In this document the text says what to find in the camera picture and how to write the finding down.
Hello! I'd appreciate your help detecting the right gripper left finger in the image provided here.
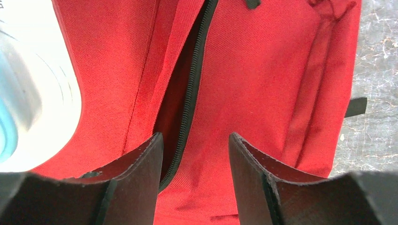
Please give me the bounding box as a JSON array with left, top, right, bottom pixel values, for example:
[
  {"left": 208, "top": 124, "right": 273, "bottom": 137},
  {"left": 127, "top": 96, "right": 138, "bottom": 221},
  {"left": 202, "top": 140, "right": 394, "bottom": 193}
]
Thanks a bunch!
[{"left": 0, "top": 133, "right": 163, "bottom": 225}]

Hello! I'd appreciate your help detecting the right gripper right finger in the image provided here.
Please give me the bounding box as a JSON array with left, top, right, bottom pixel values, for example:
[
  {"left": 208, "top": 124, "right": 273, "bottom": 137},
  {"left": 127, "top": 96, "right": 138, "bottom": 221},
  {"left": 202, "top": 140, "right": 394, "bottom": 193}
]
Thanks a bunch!
[{"left": 229, "top": 133, "right": 398, "bottom": 225}]

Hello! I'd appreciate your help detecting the red student backpack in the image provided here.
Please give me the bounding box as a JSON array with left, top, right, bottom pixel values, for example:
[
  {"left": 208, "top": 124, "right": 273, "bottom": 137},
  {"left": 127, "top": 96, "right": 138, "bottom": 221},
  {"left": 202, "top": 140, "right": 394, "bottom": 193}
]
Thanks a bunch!
[{"left": 34, "top": 0, "right": 361, "bottom": 225}]

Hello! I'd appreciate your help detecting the blue packaged correction tape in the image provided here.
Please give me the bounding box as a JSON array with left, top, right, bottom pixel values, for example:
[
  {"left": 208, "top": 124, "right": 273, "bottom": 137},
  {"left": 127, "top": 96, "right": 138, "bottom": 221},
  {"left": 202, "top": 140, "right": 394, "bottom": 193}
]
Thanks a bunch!
[{"left": 0, "top": 0, "right": 82, "bottom": 173}]

